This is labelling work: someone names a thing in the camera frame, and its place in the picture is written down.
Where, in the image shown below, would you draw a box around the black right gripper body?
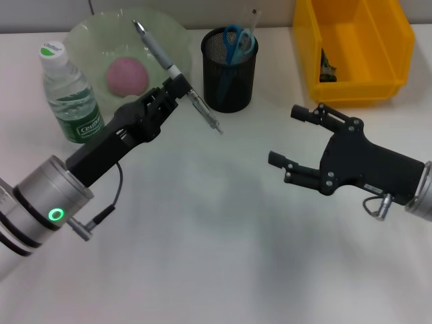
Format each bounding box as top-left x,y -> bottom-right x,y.
318,116 -> 425,207

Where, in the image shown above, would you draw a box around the yellow plastic bin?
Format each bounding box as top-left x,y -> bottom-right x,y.
292,0 -> 416,109

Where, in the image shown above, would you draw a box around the blue scissors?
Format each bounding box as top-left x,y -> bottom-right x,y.
215,24 -> 257,102

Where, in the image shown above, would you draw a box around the black mesh pen holder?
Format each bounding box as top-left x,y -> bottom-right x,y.
201,26 -> 260,114

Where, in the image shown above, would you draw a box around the clear green-label water bottle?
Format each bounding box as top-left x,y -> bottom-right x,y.
38,40 -> 109,145

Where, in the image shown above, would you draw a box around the right gripper cable with plug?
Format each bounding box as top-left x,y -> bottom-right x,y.
362,192 -> 395,223

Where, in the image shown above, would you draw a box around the pale green glass fruit plate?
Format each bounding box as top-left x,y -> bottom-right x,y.
63,8 -> 193,116

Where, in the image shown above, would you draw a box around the pink peach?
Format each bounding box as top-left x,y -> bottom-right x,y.
106,56 -> 150,98

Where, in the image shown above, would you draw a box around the gripper cable with plug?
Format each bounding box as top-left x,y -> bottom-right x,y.
68,161 -> 125,242
362,192 -> 395,223

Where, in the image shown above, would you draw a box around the clear plastic ruler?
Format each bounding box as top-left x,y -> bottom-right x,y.
248,8 -> 263,35

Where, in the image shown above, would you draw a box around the silver pen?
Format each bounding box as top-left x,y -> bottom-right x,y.
132,19 -> 225,136

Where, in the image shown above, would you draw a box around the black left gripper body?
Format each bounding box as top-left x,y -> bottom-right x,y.
65,97 -> 163,188

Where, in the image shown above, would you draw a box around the left gripper cable with plug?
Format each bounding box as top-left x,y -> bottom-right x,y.
68,161 -> 125,242

